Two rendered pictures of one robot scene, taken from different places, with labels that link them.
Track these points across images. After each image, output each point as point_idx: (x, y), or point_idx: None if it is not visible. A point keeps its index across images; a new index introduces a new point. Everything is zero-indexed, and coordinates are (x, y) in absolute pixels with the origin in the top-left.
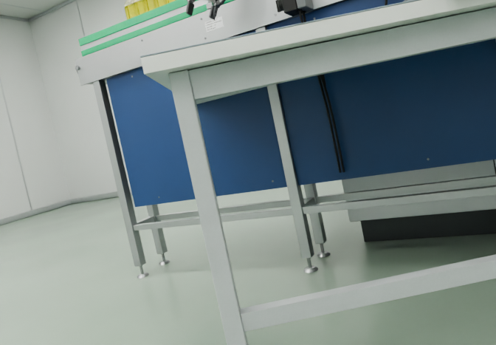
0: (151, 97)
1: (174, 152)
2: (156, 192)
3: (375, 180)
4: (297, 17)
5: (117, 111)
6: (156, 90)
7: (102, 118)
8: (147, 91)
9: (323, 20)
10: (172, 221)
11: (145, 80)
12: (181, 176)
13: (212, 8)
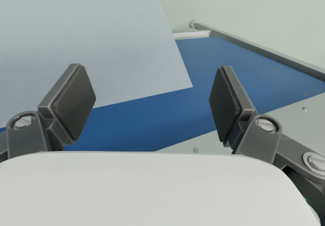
0: (254, 81)
1: (195, 54)
2: (202, 40)
3: None
4: None
5: (288, 69)
6: (252, 86)
7: (302, 61)
8: (264, 84)
9: None
10: (179, 33)
11: (280, 93)
12: (180, 47)
13: (49, 92)
